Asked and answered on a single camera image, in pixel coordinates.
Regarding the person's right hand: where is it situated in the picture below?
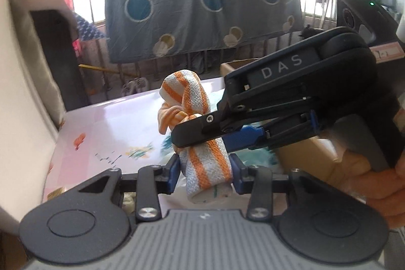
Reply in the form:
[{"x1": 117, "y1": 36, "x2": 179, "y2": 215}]
[{"x1": 343, "y1": 150, "x2": 405, "y2": 229}]

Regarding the black metal object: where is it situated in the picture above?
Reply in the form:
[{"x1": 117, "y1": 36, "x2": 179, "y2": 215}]
[{"x1": 301, "y1": 24, "x2": 321, "y2": 37}]

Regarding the orange striped towel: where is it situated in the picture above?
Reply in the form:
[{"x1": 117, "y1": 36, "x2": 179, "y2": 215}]
[{"x1": 157, "y1": 69, "x2": 235, "y2": 204}]

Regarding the yellow broom stick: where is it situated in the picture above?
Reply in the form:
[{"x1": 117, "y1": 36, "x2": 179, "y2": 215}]
[{"x1": 78, "y1": 64, "x2": 140, "y2": 77}]

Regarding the beige cushion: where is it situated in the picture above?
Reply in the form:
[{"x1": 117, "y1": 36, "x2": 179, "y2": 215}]
[{"x1": 19, "y1": 12, "x2": 66, "y2": 131}]

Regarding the cardboard box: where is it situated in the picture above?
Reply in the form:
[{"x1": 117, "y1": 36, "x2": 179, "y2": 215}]
[{"x1": 220, "y1": 59, "x2": 349, "y2": 177}]

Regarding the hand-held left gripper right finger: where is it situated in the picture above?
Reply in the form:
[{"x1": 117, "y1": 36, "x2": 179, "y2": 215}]
[{"x1": 229, "y1": 154, "x2": 366, "y2": 221}]

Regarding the pair of shoes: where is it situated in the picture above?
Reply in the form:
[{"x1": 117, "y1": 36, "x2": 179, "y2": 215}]
[{"x1": 122, "y1": 77, "x2": 149, "y2": 96}]

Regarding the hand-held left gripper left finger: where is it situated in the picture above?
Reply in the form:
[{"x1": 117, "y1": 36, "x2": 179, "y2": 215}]
[{"x1": 43, "y1": 154, "x2": 181, "y2": 221}]

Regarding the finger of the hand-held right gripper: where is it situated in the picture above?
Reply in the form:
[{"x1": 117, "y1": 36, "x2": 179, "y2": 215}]
[{"x1": 171, "y1": 111, "x2": 318, "y2": 153}]

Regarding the blue blanket with circles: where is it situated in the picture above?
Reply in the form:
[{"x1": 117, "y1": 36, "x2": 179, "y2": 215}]
[{"x1": 104, "y1": 0, "x2": 304, "y2": 63}]

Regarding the blue star-print cloth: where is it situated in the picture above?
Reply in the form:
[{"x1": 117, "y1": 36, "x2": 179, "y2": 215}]
[{"x1": 73, "y1": 12, "x2": 110, "y2": 41}]

